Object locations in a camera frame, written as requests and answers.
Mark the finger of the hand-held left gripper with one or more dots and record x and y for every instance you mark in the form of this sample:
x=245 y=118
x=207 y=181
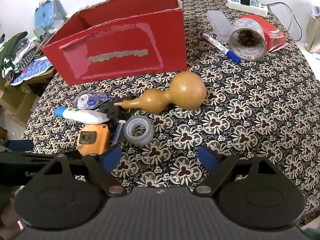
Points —
x=20 y=145

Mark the clear plastic case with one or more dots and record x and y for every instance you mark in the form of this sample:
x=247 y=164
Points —
x=217 y=22

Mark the small red carton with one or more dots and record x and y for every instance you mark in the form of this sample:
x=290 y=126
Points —
x=272 y=30

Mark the tape-wrapped cylinder jar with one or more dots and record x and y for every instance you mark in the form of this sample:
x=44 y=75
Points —
x=250 y=53

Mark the white power strip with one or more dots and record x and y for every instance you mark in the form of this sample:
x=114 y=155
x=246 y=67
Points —
x=257 y=7

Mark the white tube with blue end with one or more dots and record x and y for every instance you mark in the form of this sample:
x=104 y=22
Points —
x=85 y=115

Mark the blue plastic packet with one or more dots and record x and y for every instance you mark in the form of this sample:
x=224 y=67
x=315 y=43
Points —
x=47 y=15

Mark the clear tape roll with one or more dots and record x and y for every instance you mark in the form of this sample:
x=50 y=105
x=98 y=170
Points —
x=130 y=136

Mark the blue printed sheet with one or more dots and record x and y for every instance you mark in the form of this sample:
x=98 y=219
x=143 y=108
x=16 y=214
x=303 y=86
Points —
x=35 y=67

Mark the tan dried gourd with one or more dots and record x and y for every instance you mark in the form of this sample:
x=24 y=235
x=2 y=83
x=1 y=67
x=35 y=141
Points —
x=187 y=90

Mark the pile of clothes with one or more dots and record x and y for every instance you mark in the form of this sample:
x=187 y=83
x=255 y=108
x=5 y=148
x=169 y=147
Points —
x=17 y=47

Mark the white marker with blue cap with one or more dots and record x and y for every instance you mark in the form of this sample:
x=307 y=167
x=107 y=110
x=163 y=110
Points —
x=220 y=47

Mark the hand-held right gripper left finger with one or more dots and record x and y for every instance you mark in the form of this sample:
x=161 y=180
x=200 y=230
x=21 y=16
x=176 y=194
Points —
x=112 y=156

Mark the blue toothed strip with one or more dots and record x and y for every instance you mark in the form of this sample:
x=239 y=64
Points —
x=117 y=135

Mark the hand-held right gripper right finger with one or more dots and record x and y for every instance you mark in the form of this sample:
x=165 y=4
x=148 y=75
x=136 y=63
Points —
x=208 y=156

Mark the red cardboard box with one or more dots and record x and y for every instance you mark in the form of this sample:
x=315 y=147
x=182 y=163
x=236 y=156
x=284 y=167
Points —
x=112 y=42

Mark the blue clear correction tape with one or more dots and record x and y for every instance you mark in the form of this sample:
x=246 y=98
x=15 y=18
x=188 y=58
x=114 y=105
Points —
x=87 y=100

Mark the black object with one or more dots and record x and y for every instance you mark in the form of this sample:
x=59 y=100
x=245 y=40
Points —
x=115 y=111

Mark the brown cardboard boxes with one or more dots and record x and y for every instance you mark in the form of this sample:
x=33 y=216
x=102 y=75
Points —
x=15 y=100

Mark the brown paper bag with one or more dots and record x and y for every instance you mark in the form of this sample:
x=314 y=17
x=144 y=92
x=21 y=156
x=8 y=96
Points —
x=312 y=35

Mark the orange tape measure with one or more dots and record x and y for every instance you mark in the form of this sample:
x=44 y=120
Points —
x=91 y=140

